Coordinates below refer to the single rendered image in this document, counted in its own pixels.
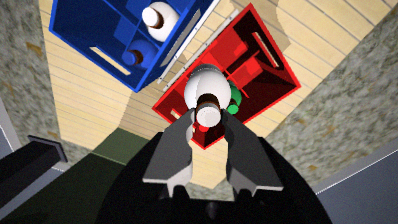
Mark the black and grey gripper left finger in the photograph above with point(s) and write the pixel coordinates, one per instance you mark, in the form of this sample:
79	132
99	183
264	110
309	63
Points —
165	161

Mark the red crate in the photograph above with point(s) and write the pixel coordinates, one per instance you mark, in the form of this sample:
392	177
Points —
264	83

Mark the white bottle with grey label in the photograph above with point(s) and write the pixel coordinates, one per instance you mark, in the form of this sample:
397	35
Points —
208	91
159	18

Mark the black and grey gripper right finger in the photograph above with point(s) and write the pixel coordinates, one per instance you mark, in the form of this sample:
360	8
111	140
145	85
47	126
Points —
254	164

